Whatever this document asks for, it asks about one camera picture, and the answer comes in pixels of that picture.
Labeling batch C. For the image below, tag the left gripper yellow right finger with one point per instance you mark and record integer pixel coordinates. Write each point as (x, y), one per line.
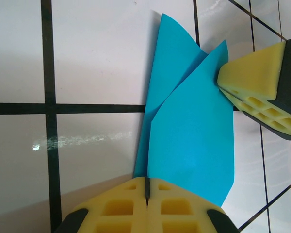
(179, 211)

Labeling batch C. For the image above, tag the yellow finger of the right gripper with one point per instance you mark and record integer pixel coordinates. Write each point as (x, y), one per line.
(257, 72)
(269, 114)

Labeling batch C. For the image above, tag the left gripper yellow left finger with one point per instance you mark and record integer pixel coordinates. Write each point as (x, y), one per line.
(116, 211)

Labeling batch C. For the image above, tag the blue rectangular block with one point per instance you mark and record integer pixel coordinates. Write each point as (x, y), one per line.
(191, 133)

